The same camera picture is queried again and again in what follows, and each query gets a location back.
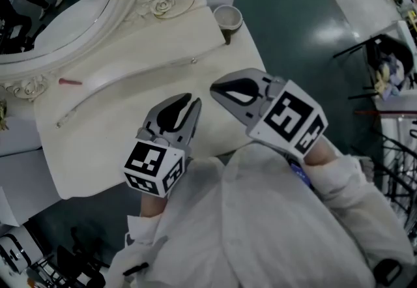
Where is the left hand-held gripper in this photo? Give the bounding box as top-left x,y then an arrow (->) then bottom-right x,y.
122,93 -> 203,198

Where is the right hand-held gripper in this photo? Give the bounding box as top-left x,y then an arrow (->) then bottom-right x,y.
210,67 -> 329,155

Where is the white ornate dressing table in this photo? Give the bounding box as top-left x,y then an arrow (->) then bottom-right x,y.
0,0 -> 266,201

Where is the person's right forearm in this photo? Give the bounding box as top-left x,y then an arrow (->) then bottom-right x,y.
301,136 -> 417,268

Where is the person's left forearm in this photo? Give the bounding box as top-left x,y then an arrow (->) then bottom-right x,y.
125,194 -> 170,248

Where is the round white bowl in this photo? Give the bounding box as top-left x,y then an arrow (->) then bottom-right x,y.
213,5 -> 244,45

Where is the person's white shirt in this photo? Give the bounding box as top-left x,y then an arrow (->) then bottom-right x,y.
104,143 -> 417,288

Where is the oval white-framed mirror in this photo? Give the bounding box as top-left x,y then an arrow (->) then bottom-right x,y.
0,0 -> 151,76

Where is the black bin of plush toys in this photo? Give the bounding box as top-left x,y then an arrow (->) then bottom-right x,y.
366,34 -> 417,98

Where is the black office chair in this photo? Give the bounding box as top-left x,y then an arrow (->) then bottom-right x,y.
25,227 -> 111,288

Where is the pink flower bouquet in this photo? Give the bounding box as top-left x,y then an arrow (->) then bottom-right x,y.
0,99 -> 9,131

